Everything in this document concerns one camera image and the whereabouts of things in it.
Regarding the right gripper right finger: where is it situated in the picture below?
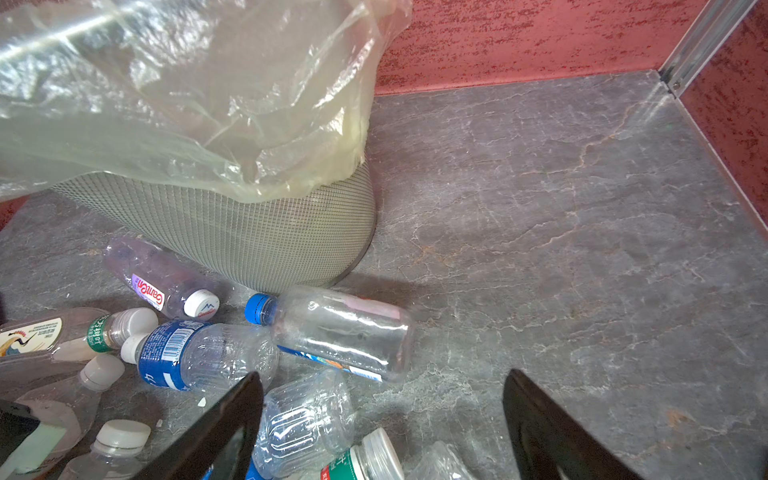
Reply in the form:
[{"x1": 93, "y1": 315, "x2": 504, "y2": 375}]
[{"x1": 503, "y1": 369, "x2": 639, "y2": 479}]

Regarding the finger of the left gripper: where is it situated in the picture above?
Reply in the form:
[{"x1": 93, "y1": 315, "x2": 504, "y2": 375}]
[{"x1": 0, "y1": 400, "x2": 40, "y2": 464}]

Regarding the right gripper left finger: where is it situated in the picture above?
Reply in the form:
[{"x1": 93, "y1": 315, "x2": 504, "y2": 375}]
[{"x1": 134, "y1": 372, "x2": 264, "y2": 480}]

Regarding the yellow label white bottle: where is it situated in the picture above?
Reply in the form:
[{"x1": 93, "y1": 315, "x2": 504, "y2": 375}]
[{"x1": 1, "y1": 354, "x2": 125, "y2": 479}]

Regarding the red white label bottle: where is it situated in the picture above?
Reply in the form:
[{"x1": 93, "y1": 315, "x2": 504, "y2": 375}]
[{"x1": 58, "y1": 419, "x2": 151, "y2": 480}]

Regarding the blue label crushed bottle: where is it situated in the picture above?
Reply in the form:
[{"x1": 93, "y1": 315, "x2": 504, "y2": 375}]
[{"x1": 245, "y1": 369, "x2": 356, "y2": 479}]

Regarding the green cap square bottle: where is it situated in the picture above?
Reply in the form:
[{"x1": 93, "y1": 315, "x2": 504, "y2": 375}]
[{"x1": 289, "y1": 427, "x2": 405, "y2": 480}]

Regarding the grey mesh waste bin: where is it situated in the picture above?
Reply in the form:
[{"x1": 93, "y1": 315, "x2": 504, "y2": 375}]
[{"x1": 53, "y1": 164, "x2": 376, "y2": 293}]

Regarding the clear plastic bin liner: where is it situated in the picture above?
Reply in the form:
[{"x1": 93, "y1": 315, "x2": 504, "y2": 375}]
[{"x1": 1, "y1": 1, "x2": 412, "y2": 203}]

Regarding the blue label bottle white cap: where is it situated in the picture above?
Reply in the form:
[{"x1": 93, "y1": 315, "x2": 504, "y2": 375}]
[{"x1": 120, "y1": 320, "x2": 279, "y2": 392}]

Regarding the green label small bottle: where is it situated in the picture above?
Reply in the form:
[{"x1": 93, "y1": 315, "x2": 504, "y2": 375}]
[{"x1": 85, "y1": 307, "x2": 159, "y2": 353}]

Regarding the purple label clear bottle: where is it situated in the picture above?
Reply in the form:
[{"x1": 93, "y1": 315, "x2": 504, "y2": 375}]
[{"x1": 103, "y1": 236, "x2": 221, "y2": 321}]

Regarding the blue cap flat bottle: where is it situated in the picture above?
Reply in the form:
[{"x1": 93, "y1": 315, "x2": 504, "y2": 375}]
[{"x1": 244, "y1": 285, "x2": 414, "y2": 383}]

